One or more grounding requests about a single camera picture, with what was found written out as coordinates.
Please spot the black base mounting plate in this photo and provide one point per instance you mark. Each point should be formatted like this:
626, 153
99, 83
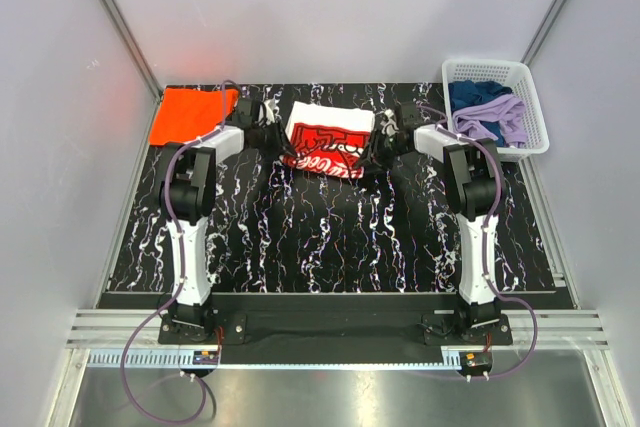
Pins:
362, 322

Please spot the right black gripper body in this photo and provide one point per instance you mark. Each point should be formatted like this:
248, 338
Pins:
390, 148

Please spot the lilac t shirt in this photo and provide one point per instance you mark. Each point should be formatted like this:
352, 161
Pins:
501, 120

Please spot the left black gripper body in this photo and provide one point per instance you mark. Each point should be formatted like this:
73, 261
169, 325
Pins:
266, 134

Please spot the dark blue t shirt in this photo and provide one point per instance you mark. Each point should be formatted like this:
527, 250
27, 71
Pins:
467, 95

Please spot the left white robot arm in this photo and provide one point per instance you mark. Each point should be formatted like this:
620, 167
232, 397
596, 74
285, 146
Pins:
186, 189

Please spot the slotted cable duct rail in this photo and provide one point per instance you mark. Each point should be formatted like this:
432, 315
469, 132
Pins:
414, 357

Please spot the white plastic laundry basket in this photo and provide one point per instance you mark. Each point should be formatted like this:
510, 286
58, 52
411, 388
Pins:
515, 75

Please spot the folded orange t shirt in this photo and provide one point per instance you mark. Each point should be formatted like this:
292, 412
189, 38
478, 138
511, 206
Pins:
185, 114

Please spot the white t shirt red print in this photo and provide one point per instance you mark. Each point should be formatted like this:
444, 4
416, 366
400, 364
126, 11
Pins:
328, 140

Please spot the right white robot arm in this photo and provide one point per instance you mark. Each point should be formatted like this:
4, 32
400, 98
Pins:
473, 183

